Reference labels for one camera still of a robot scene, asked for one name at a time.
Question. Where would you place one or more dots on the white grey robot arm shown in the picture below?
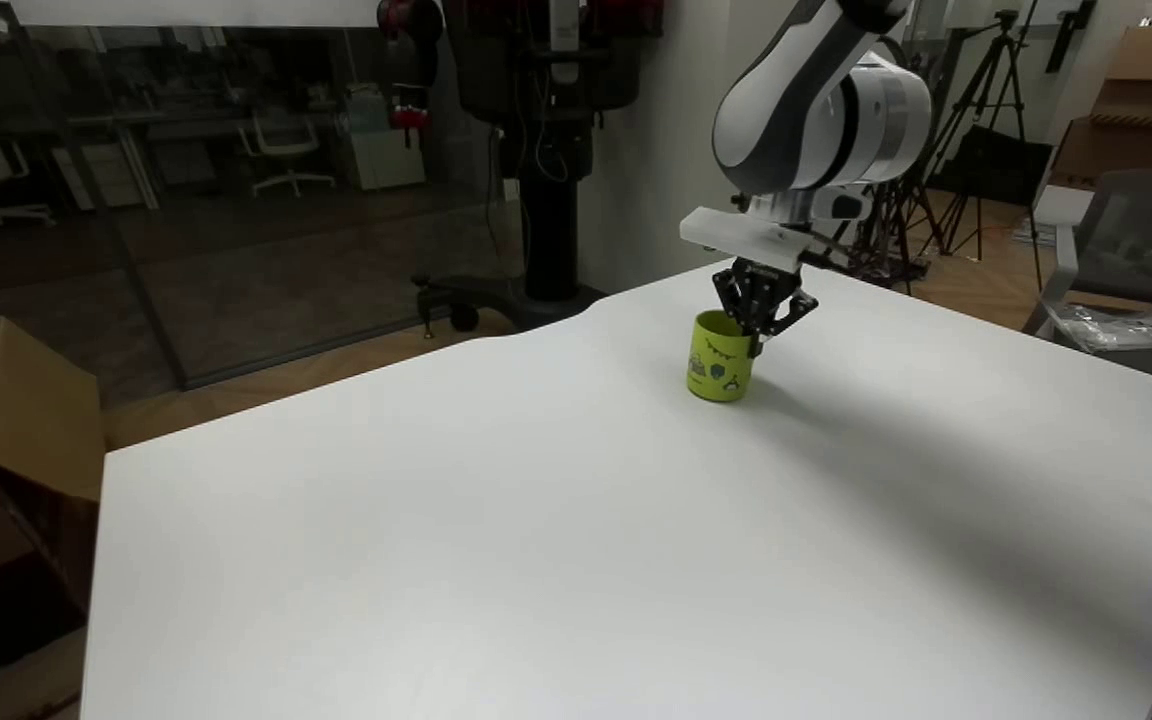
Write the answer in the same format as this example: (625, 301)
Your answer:
(817, 122)

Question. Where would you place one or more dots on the yellow-green ceramic mug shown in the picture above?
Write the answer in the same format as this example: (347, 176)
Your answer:
(716, 358)

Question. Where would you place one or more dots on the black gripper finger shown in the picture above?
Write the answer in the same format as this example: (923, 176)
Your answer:
(772, 325)
(734, 309)

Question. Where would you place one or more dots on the brown cardboard box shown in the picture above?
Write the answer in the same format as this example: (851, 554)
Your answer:
(51, 485)

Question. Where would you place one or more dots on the black camera tripod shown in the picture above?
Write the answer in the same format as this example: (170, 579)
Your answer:
(978, 155)

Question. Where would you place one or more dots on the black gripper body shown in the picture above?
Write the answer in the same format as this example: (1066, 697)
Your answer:
(759, 285)

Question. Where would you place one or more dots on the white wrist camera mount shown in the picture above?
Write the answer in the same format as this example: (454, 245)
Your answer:
(746, 236)

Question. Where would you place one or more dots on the black robot pedestal stand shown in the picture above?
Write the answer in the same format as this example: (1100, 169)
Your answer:
(543, 72)

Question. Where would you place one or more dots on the white paper table cover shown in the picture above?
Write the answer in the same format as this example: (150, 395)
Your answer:
(908, 517)

